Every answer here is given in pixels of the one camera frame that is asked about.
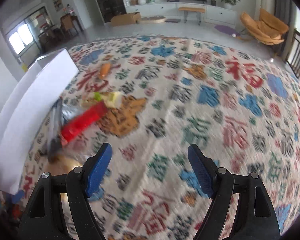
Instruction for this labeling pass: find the brown cardboard box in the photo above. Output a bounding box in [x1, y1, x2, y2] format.
[110, 12, 141, 27]

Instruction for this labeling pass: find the orange lounge chair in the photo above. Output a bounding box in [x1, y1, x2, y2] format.
[240, 8, 289, 46]

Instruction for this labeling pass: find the dining table with chairs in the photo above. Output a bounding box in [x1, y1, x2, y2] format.
[38, 14, 83, 48]

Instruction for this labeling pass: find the round wooden cat scratcher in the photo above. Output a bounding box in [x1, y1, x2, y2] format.
[138, 16, 166, 24]

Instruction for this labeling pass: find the purple floor mat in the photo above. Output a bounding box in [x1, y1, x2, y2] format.
[214, 25, 237, 35]

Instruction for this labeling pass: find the red snack packet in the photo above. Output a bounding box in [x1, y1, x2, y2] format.
[61, 101, 108, 146]

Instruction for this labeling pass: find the patterned woven tablecloth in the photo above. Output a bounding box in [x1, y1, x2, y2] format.
[0, 35, 300, 240]

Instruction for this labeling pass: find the white cardboard box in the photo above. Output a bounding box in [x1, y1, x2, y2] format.
[0, 48, 78, 195]

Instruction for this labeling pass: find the packaged milk toast bread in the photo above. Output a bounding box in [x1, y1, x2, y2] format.
[43, 152, 83, 176]

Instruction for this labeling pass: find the blue white snack bag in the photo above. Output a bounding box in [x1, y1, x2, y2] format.
[46, 98, 84, 141]

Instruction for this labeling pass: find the white tv cabinet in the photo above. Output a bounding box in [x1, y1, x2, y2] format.
[126, 2, 238, 27]

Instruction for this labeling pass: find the yellow green snack packet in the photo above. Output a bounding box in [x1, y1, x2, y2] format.
[80, 92, 122, 108]

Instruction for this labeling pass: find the wooden bench stool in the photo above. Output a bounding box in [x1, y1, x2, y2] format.
[178, 7, 206, 25]

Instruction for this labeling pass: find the orange sausage snack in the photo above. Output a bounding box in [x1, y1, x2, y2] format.
[98, 62, 111, 79]

